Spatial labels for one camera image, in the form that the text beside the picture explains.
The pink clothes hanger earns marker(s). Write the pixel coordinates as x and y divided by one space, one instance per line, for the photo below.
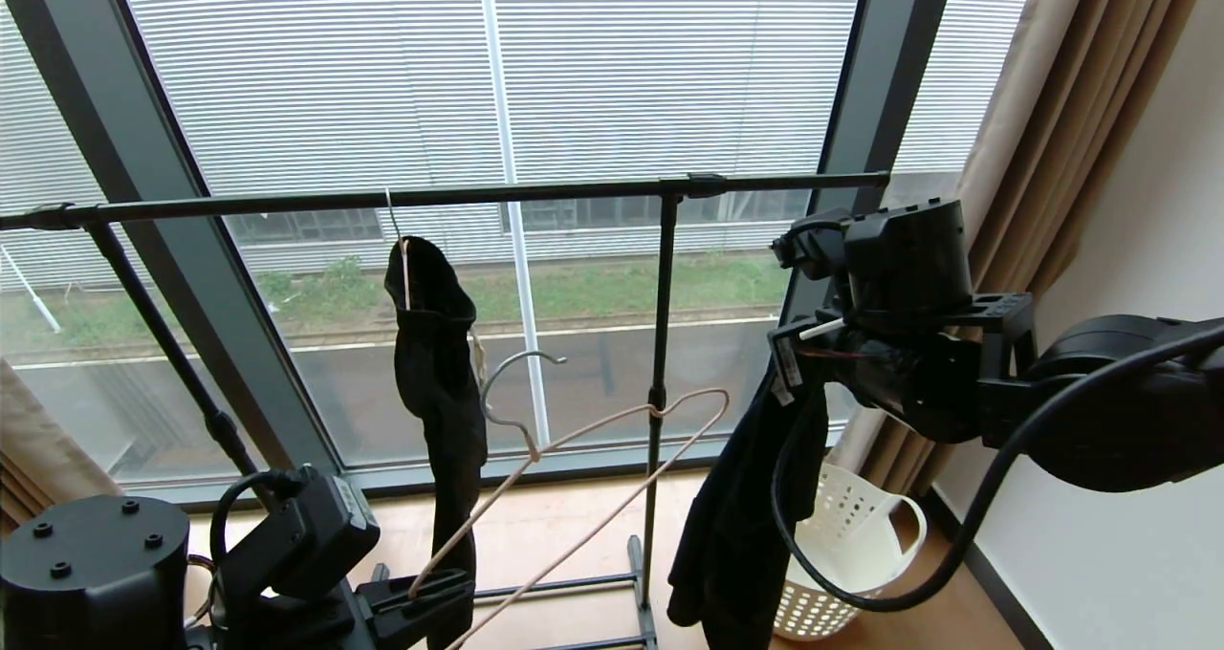
533 453
405 277

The white laundry basket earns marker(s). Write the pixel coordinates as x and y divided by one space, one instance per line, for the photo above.
861 526

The window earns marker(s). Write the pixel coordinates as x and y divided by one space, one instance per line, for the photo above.
669 76

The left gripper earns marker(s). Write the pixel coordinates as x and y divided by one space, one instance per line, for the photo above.
325 626

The brown curtain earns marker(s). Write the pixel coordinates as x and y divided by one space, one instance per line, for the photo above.
38 449
1071 105

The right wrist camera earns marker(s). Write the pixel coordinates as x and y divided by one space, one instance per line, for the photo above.
813 244

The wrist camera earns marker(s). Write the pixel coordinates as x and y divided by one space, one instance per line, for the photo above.
813 244
306 535

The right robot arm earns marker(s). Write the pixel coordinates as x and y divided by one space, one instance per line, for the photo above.
1128 401

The black clothes rack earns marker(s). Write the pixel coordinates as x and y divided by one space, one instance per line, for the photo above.
574 192

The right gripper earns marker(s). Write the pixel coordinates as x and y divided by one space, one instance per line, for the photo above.
889 373

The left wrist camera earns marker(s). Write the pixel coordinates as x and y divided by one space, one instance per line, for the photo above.
306 535

